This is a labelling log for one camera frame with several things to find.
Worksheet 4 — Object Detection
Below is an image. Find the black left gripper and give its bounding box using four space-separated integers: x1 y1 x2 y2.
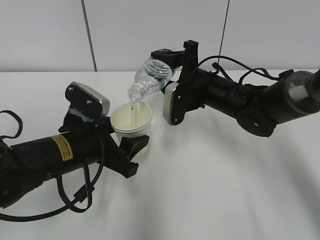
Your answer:
58 117 150 178

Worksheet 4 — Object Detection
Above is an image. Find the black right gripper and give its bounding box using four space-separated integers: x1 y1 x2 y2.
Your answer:
150 40 206 113

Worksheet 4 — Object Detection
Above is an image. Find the clear water bottle green label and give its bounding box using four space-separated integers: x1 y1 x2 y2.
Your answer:
127 56 176 103

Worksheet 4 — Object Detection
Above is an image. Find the white paper cup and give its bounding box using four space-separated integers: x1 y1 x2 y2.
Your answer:
110 102 153 142

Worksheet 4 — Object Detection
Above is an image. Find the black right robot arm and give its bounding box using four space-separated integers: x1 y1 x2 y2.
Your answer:
151 40 320 137

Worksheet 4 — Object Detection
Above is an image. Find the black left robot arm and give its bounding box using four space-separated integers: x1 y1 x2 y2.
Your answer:
0 117 150 208

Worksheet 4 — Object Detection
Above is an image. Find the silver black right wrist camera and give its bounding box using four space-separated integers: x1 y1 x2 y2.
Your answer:
162 82 186 126

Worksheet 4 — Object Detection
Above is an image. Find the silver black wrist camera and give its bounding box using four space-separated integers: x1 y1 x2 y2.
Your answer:
162 82 186 126
65 81 110 122

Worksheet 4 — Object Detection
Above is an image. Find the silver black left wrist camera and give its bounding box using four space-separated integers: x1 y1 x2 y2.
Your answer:
65 81 110 122

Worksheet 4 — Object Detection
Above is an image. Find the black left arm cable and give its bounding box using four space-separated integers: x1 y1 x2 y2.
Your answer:
0 109 105 223

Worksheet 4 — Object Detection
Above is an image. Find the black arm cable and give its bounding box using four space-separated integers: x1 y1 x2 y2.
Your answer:
194 55 296 86
0 109 105 223

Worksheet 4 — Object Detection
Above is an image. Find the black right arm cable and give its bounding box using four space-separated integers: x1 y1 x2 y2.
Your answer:
194 55 296 86

